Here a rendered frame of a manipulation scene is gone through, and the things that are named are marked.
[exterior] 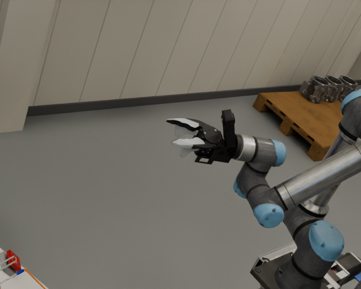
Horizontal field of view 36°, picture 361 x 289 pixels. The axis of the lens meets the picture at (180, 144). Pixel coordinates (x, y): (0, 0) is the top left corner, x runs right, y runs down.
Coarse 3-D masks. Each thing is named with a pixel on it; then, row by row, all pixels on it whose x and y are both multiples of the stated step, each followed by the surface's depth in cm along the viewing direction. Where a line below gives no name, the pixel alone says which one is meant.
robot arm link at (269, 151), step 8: (256, 144) 155; (264, 144) 156; (272, 144) 157; (280, 144) 159; (256, 152) 155; (264, 152) 156; (272, 152) 157; (280, 152) 158; (256, 160) 156; (264, 160) 157; (272, 160) 157; (280, 160) 158; (256, 168) 159; (264, 168) 159
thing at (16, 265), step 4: (8, 252) 155; (12, 252) 156; (8, 256) 154; (16, 256) 157; (8, 260) 153; (12, 260) 153; (16, 260) 156; (12, 264) 152; (16, 264) 154; (20, 264) 157; (16, 268) 154; (20, 268) 155
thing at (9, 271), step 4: (4, 252) 155; (0, 256) 155; (4, 256) 154; (0, 260) 154; (4, 260) 153; (4, 264) 152; (4, 268) 152; (8, 268) 152; (12, 268) 155; (8, 272) 153; (12, 272) 154; (16, 272) 156
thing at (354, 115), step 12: (348, 96) 162; (360, 96) 159; (348, 108) 161; (360, 108) 156; (348, 120) 160; (360, 120) 155; (348, 132) 160; (360, 132) 156; (336, 144) 165; (348, 144) 162; (324, 192) 171; (300, 204) 175; (312, 204) 174; (324, 204) 174; (288, 216) 180; (300, 216) 176; (312, 216) 174; (324, 216) 177; (288, 228) 180
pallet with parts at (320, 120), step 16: (304, 80) 591; (320, 80) 592; (336, 80) 607; (352, 80) 622; (272, 96) 560; (288, 96) 575; (304, 96) 589; (320, 96) 582; (336, 96) 603; (288, 112) 542; (304, 112) 556; (320, 112) 571; (336, 112) 587; (288, 128) 533; (304, 128) 525; (320, 128) 538; (336, 128) 552; (320, 144) 509; (320, 160) 520
